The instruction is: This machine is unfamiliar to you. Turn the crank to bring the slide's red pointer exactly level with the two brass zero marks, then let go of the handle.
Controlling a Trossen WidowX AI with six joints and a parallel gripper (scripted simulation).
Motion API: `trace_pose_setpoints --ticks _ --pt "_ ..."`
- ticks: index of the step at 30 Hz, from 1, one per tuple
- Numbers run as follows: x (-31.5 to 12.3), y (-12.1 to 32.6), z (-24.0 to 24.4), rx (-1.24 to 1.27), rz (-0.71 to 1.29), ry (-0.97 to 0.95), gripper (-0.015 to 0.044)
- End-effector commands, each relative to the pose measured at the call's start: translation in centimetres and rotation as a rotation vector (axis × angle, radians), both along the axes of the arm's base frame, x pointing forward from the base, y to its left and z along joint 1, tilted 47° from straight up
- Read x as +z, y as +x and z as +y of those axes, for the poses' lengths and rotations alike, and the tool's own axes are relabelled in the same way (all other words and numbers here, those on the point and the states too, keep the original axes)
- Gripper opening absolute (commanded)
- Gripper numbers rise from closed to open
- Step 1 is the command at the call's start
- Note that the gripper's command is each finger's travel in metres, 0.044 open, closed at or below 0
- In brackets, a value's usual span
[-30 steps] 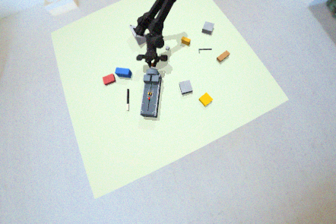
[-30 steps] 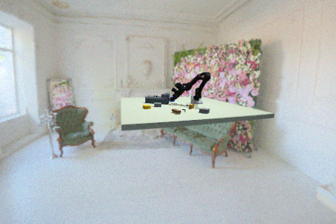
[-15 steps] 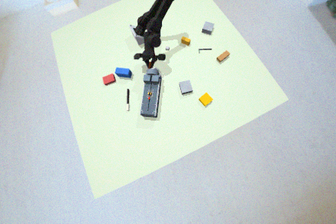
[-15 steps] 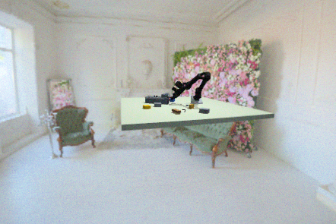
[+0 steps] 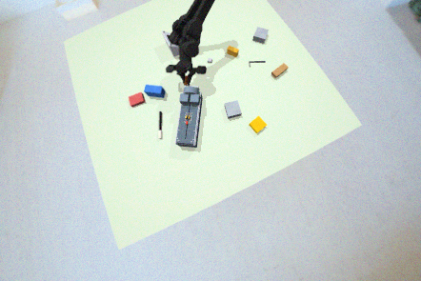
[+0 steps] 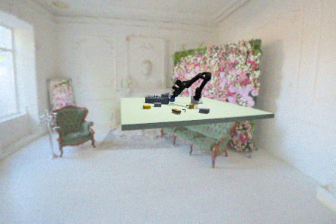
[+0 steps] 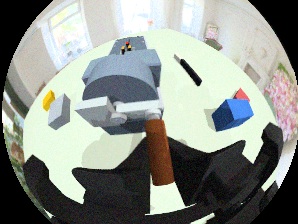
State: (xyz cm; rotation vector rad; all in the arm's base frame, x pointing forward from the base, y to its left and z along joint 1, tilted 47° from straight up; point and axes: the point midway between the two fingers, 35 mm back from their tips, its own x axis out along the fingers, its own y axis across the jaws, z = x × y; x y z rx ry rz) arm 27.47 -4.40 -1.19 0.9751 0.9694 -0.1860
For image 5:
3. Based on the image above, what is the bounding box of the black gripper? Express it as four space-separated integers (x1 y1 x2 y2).
166 54 207 86

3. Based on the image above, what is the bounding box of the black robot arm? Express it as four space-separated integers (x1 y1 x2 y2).
167 0 215 73

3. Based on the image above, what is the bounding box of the small yellow block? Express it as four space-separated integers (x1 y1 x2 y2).
227 46 239 58

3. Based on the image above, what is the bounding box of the red rectangular block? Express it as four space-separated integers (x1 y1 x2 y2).
129 91 146 107

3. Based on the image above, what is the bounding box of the yellow square block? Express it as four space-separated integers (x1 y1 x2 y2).
249 116 267 133

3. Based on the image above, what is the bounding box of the blue block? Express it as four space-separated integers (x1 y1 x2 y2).
144 85 165 98

